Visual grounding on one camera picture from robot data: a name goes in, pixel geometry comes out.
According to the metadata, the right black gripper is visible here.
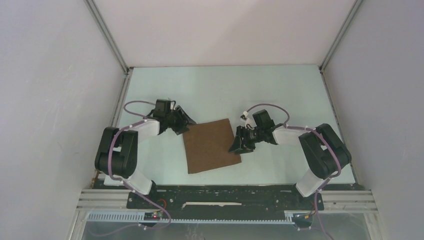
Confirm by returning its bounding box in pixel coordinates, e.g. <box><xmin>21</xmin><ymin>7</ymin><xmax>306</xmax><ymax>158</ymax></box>
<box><xmin>227</xmin><ymin>125</ymin><xmax>264</xmax><ymax>155</ymax></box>

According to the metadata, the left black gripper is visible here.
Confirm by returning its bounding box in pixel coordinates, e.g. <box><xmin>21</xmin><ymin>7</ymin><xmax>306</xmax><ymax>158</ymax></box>
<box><xmin>165</xmin><ymin>105</ymin><xmax>196</xmax><ymax>136</ymax></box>

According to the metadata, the brown cloth napkin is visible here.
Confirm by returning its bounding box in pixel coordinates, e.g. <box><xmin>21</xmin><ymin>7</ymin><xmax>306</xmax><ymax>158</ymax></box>
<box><xmin>182</xmin><ymin>118</ymin><xmax>242</xmax><ymax>175</ymax></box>

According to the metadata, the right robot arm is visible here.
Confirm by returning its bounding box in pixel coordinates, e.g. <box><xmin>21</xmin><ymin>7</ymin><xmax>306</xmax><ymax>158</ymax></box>
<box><xmin>228</xmin><ymin>109</ymin><xmax>352</xmax><ymax>209</ymax></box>

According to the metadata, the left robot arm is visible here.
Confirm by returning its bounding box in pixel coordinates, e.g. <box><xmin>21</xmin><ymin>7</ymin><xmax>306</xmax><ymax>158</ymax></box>
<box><xmin>94</xmin><ymin>99</ymin><xmax>196</xmax><ymax>208</ymax></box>

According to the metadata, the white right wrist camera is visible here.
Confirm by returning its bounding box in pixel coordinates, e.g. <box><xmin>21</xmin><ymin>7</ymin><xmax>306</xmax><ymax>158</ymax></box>
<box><xmin>240</xmin><ymin>111</ymin><xmax>257</xmax><ymax>130</ymax></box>

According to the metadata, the white toothed cable duct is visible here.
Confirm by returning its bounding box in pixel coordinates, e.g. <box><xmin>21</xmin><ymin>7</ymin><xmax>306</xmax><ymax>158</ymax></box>
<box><xmin>86</xmin><ymin>211</ymin><xmax>294</xmax><ymax>225</ymax></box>

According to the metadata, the aluminium frame rail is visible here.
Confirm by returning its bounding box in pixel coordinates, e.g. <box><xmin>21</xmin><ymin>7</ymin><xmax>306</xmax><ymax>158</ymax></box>
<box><xmin>77</xmin><ymin>189</ymin><xmax>378</xmax><ymax>214</ymax></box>

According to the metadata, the left corner aluminium post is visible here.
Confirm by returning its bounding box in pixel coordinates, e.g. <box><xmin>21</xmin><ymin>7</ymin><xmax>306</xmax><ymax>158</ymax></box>
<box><xmin>84</xmin><ymin>0</ymin><xmax>130</xmax><ymax>75</ymax></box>

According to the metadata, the corner aluminium post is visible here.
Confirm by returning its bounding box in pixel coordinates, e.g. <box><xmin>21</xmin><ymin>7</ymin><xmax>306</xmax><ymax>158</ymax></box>
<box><xmin>319</xmin><ymin>0</ymin><xmax>364</xmax><ymax>72</ymax></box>
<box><xmin>84</xmin><ymin>0</ymin><xmax>130</xmax><ymax>75</ymax></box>

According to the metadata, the right corner aluminium post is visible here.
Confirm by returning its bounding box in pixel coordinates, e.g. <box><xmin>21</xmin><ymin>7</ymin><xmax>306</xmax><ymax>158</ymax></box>
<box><xmin>319</xmin><ymin>0</ymin><xmax>364</xmax><ymax>72</ymax></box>

